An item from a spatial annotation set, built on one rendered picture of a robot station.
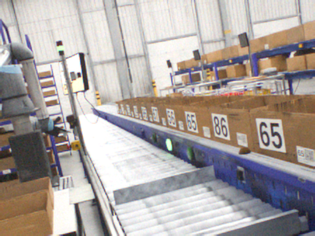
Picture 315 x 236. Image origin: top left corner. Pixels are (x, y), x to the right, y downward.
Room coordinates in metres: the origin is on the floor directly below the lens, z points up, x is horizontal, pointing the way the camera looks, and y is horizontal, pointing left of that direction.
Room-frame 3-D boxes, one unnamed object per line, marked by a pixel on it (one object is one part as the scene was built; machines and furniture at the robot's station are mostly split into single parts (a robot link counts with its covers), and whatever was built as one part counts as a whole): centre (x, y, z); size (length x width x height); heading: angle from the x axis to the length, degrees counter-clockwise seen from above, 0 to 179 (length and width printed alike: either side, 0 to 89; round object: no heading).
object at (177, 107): (2.34, -0.46, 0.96); 0.39 x 0.29 x 0.17; 9
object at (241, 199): (1.25, -0.16, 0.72); 0.52 x 0.05 x 0.05; 99
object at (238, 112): (1.56, -0.57, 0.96); 0.39 x 0.29 x 0.17; 9
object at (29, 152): (2.15, 0.58, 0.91); 0.26 x 0.26 x 0.33; 8
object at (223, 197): (1.32, -0.15, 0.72); 0.52 x 0.05 x 0.05; 99
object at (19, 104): (2.15, 0.59, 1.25); 0.19 x 0.19 x 0.10
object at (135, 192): (1.54, -0.12, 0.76); 0.46 x 0.01 x 0.09; 99
